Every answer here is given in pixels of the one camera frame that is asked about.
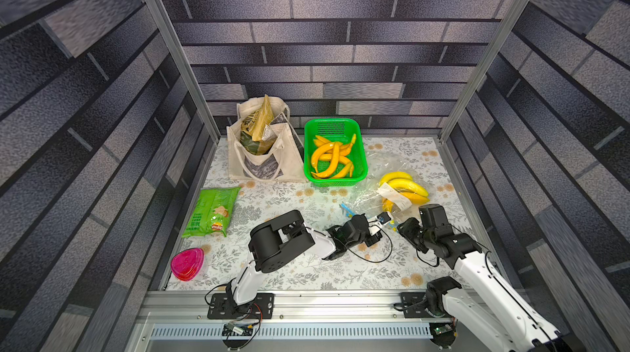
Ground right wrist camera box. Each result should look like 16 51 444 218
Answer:
418 204 454 239

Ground aluminium front rail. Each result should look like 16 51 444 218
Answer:
125 289 493 352

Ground beige canvas tote bag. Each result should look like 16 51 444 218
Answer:
226 104 306 182

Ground clear zip-top bag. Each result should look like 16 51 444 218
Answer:
340 171 430 218
366 151 420 184

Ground aluminium frame post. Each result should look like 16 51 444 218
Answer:
122 0 221 143
439 0 556 143

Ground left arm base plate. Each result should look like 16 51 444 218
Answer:
207 293 276 320

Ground aluminium frame post left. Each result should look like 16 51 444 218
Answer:
122 0 221 143

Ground left circuit board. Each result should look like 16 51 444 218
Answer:
221 322 261 351

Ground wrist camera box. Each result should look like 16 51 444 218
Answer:
377 212 392 225
418 204 454 239

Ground pink plastic container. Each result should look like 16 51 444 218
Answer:
171 248 205 281

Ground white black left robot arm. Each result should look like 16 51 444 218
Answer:
226 209 391 307

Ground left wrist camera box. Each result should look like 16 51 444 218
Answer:
377 212 392 225

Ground circuit board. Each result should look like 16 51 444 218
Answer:
221 322 261 351
429 322 457 350

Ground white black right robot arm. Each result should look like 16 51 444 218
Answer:
397 217 587 351

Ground snack packets in tote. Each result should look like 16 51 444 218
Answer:
237 95 290 155

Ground green plastic basket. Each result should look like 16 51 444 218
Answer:
304 118 368 187

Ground right circuit board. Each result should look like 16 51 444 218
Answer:
429 322 457 350

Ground aluminium frame post right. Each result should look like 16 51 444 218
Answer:
439 0 556 143

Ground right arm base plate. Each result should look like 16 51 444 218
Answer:
395 292 434 319

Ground yellow banana bunch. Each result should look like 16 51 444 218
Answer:
318 142 341 179
377 172 430 212

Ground green chips bag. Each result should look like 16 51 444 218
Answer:
182 186 241 238

